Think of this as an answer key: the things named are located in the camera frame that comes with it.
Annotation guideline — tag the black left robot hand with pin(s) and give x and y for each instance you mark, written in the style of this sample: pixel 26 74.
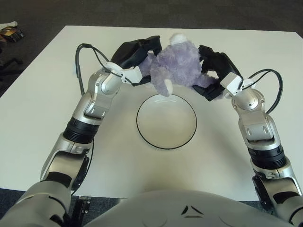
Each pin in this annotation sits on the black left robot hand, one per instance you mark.
pixel 132 52

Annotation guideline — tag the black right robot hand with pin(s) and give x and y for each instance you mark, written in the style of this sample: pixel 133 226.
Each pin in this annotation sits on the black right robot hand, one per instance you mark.
pixel 222 66

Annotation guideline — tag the purple plush bunny doll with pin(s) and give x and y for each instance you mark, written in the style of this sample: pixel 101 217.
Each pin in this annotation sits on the purple plush bunny doll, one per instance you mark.
pixel 180 66

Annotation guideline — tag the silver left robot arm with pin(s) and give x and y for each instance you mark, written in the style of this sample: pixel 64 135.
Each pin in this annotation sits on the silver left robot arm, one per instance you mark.
pixel 94 101

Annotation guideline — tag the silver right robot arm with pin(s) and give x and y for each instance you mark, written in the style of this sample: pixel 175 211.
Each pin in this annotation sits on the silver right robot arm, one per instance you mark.
pixel 258 118

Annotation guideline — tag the white plate with black rim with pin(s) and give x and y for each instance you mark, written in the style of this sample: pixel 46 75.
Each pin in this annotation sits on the white plate with black rim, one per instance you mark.
pixel 165 127

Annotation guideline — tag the dark box on floor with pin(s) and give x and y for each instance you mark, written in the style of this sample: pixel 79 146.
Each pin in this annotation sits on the dark box on floor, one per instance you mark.
pixel 11 34

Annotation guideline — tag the black office chair base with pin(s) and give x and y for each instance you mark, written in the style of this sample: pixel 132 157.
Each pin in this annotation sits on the black office chair base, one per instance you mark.
pixel 9 63

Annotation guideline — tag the white paper on floor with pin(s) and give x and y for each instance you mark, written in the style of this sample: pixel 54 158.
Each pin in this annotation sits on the white paper on floor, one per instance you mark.
pixel 9 24

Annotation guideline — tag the grey robot torso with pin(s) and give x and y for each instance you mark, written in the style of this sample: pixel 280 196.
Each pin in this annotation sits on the grey robot torso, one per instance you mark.
pixel 177 210

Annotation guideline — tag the black table leg bracket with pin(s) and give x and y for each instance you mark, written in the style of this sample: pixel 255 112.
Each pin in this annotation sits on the black table leg bracket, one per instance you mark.
pixel 81 212

